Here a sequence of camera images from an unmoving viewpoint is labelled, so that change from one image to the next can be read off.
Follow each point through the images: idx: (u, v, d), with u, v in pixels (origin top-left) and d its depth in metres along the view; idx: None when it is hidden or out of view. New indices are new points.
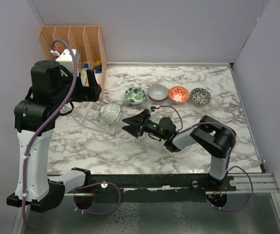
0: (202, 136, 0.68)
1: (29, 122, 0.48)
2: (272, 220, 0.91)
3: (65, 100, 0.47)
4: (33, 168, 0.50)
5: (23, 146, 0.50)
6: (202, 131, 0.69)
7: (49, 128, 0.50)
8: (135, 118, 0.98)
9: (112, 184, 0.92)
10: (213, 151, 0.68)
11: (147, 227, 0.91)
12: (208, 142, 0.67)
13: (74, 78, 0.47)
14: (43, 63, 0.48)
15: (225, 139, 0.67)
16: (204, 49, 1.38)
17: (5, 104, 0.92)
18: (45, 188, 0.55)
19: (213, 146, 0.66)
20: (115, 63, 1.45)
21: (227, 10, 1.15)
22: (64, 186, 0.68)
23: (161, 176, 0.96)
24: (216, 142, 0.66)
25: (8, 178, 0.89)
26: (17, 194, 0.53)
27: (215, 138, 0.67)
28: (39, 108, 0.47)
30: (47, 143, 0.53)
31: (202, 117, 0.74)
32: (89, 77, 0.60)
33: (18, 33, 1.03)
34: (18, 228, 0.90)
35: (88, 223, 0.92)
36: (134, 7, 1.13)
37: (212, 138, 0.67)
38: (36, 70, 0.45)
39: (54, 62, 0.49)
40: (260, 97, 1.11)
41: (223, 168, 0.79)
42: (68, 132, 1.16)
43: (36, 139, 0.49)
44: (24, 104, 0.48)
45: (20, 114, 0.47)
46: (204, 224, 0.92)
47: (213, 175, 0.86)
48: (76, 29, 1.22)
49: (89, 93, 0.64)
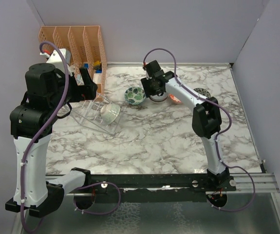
0: (201, 118, 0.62)
1: (25, 127, 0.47)
2: (272, 220, 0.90)
3: (60, 103, 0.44)
4: (30, 174, 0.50)
5: (20, 152, 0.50)
6: (205, 112, 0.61)
7: (46, 133, 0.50)
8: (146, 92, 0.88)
9: (112, 183, 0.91)
10: (196, 127, 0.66)
11: (147, 227, 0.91)
12: (203, 126, 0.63)
13: (67, 79, 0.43)
14: (38, 67, 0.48)
15: (213, 128, 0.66)
16: (204, 49, 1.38)
17: (4, 104, 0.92)
18: (44, 193, 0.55)
19: (200, 127, 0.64)
20: (115, 63, 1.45)
21: (227, 10, 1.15)
22: (64, 189, 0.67)
23: (160, 176, 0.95)
24: (207, 129, 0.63)
25: (7, 178, 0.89)
26: (15, 200, 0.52)
27: (209, 125, 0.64)
28: (35, 114, 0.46)
30: (44, 148, 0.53)
31: (213, 97, 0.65)
32: (84, 75, 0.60)
33: (17, 33, 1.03)
34: (18, 228, 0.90)
35: (88, 223, 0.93)
36: (134, 7, 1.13)
37: (209, 127, 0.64)
38: (31, 75, 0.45)
39: (49, 65, 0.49)
40: (260, 97, 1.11)
41: (214, 159, 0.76)
42: (68, 132, 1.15)
43: (34, 145, 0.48)
44: (20, 109, 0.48)
45: (16, 120, 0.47)
46: (204, 223, 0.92)
47: (210, 169, 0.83)
48: (76, 29, 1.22)
49: (85, 91, 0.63)
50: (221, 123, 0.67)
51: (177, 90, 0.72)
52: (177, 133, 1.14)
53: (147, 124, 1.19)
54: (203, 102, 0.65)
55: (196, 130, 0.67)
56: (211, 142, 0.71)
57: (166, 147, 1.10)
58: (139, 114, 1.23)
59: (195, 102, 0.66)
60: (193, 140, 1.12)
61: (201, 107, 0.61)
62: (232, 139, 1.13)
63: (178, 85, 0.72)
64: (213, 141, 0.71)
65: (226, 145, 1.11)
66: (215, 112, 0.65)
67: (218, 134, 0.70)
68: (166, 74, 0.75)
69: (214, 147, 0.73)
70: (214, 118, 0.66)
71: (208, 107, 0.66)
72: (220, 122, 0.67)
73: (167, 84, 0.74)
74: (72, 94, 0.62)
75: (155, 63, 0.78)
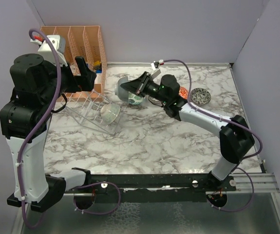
0: (232, 141, 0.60)
1: (16, 127, 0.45)
2: (272, 220, 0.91)
3: (52, 102, 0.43)
4: (28, 172, 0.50)
5: (14, 152, 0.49)
6: (233, 135, 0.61)
7: (39, 132, 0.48)
8: (133, 84, 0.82)
9: (112, 184, 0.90)
10: (227, 153, 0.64)
11: (147, 227, 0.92)
12: (233, 149, 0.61)
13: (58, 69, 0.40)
14: (24, 60, 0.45)
15: (246, 149, 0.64)
16: (204, 49, 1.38)
17: (4, 104, 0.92)
18: (44, 188, 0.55)
19: (234, 153, 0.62)
20: (114, 63, 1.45)
21: (227, 10, 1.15)
22: (65, 181, 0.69)
23: (161, 176, 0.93)
24: (238, 150, 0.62)
25: (6, 178, 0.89)
26: (16, 196, 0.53)
27: (241, 146, 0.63)
28: (26, 112, 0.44)
30: (39, 146, 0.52)
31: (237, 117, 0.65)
32: (79, 66, 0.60)
33: (17, 33, 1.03)
34: (18, 227, 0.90)
35: (88, 223, 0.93)
36: (135, 7, 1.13)
37: (239, 148, 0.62)
38: (16, 69, 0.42)
39: (37, 57, 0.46)
40: (260, 97, 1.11)
41: (228, 170, 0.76)
42: (68, 132, 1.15)
43: (28, 145, 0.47)
44: (9, 107, 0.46)
45: (6, 120, 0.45)
46: (204, 224, 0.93)
47: (215, 176, 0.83)
48: (76, 29, 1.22)
49: (82, 83, 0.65)
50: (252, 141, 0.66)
51: (193, 115, 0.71)
52: (177, 133, 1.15)
53: (147, 124, 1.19)
54: (227, 123, 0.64)
55: (229, 158, 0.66)
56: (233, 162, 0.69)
57: (166, 147, 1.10)
58: (139, 114, 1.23)
59: (219, 125, 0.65)
60: (193, 140, 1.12)
61: (228, 130, 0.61)
62: None
63: (194, 110, 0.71)
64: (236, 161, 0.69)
65: None
66: (245, 133, 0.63)
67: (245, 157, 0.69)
68: (178, 103, 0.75)
69: (233, 166, 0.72)
70: (244, 139, 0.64)
71: (235, 129, 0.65)
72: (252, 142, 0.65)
73: (181, 110, 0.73)
74: (69, 85, 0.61)
75: (170, 77, 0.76)
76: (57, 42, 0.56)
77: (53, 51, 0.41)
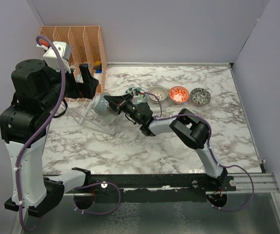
0: (181, 130, 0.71)
1: (15, 132, 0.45)
2: (272, 220, 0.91)
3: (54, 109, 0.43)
4: (27, 178, 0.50)
5: (13, 157, 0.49)
6: (181, 125, 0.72)
7: (38, 137, 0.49)
8: (116, 99, 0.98)
9: (112, 184, 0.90)
10: (189, 144, 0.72)
11: (147, 227, 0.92)
12: (188, 137, 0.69)
13: (63, 76, 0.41)
14: (26, 65, 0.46)
15: (201, 132, 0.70)
16: (204, 49, 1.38)
17: (4, 104, 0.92)
18: (42, 193, 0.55)
19: (190, 140, 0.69)
20: (114, 63, 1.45)
21: (226, 9, 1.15)
22: (64, 185, 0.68)
23: (160, 175, 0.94)
24: (193, 136, 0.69)
25: (6, 179, 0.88)
26: (14, 200, 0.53)
27: (193, 131, 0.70)
28: (26, 117, 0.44)
30: (38, 152, 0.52)
31: (182, 109, 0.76)
32: (83, 73, 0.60)
33: (17, 33, 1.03)
34: (18, 228, 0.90)
35: (88, 223, 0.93)
36: (135, 7, 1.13)
37: (194, 134, 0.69)
38: (18, 75, 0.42)
39: (39, 63, 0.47)
40: (260, 97, 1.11)
41: (212, 163, 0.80)
42: (68, 132, 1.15)
43: (27, 150, 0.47)
44: (9, 112, 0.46)
45: (5, 124, 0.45)
46: (204, 223, 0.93)
47: (209, 174, 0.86)
48: (76, 29, 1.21)
49: (84, 89, 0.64)
50: (205, 123, 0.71)
51: (157, 125, 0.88)
52: None
53: None
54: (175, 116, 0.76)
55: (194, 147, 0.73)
56: (205, 150, 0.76)
57: (166, 147, 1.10)
58: None
59: None
60: None
61: (174, 123, 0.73)
62: (232, 139, 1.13)
63: (157, 120, 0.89)
64: (206, 149, 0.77)
65: (226, 145, 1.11)
66: (192, 120, 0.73)
67: (209, 141, 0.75)
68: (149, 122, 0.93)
69: (208, 154, 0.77)
70: (196, 125, 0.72)
71: (185, 120, 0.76)
72: (204, 123, 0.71)
73: (151, 125, 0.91)
74: (70, 91, 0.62)
75: (145, 104, 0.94)
76: (63, 49, 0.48)
77: (59, 59, 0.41)
